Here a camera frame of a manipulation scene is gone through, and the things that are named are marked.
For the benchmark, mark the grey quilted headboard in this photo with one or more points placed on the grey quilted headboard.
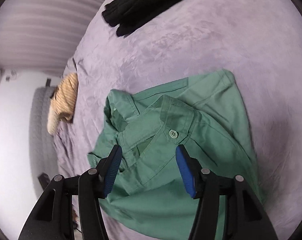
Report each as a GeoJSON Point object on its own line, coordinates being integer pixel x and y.
{"type": "Point", "coordinates": [43, 156]}

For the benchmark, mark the green work jacket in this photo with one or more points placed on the green work jacket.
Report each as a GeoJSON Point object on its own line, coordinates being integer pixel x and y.
{"type": "Point", "coordinates": [167, 134]}

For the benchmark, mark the beige striped folded garment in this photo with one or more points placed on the beige striped folded garment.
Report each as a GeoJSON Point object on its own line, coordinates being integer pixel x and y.
{"type": "Point", "coordinates": [63, 102]}

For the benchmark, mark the black folded garment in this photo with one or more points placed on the black folded garment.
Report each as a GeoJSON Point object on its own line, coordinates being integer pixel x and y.
{"type": "Point", "coordinates": [130, 15]}

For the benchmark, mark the lavender plush bed blanket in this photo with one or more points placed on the lavender plush bed blanket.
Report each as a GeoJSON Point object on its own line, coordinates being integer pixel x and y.
{"type": "Point", "coordinates": [259, 41]}

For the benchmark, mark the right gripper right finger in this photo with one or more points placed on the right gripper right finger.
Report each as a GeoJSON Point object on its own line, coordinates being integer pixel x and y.
{"type": "Point", "coordinates": [229, 202]}

